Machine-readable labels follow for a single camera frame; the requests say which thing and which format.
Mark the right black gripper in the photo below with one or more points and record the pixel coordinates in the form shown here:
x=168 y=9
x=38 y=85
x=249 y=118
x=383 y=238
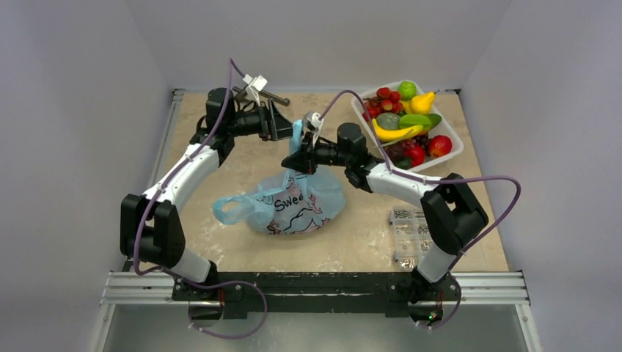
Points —
x=309 y=155

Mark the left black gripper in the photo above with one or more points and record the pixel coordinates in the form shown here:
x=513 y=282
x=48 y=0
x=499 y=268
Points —
x=272 y=125

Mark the light blue plastic bag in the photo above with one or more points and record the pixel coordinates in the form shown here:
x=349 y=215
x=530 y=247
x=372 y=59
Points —
x=287 y=203

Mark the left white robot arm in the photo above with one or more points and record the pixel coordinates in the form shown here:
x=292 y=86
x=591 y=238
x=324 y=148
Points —
x=150 y=225

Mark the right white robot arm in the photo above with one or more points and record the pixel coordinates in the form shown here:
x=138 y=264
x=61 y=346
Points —
x=452 y=212

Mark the grey-green fake fruit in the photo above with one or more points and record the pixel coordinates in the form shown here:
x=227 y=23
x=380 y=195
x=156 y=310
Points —
x=388 y=121

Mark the yellow fake banana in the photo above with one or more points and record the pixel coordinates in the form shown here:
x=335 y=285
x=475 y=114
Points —
x=385 y=135

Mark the red fake grape bunch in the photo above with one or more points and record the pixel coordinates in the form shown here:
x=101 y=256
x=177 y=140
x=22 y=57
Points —
x=385 y=100

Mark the small red fake fruit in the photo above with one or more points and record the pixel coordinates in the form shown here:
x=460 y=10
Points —
x=416 y=154

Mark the green fake lime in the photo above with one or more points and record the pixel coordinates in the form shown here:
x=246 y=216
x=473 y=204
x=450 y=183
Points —
x=407 y=90

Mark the green fake mango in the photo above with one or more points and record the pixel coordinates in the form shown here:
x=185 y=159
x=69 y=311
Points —
x=427 y=121

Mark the yellow fake pear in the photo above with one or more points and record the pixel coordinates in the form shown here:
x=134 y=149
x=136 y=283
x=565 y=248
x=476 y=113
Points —
x=422 y=104

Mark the dark purple grape bunch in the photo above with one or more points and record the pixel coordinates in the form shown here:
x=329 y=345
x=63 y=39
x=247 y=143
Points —
x=417 y=141

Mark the clear screw organizer box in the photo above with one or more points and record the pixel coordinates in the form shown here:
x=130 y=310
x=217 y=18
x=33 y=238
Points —
x=411 y=236

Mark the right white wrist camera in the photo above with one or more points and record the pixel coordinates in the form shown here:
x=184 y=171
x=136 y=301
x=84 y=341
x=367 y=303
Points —
x=313 y=123

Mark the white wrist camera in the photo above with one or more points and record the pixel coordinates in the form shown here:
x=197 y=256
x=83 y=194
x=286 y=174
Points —
x=254 y=85
x=313 y=123

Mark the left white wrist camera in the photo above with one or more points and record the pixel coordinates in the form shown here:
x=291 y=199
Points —
x=254 y=85

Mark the dark metal crank handle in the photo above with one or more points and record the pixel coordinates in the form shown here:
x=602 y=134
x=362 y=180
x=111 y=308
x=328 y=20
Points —
x=242 y=97

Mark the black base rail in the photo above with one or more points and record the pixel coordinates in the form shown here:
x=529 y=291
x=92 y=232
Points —
x=392 y=294

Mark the aluminium frame rail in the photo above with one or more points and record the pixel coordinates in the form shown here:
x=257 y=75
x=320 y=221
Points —
x=475 y=288

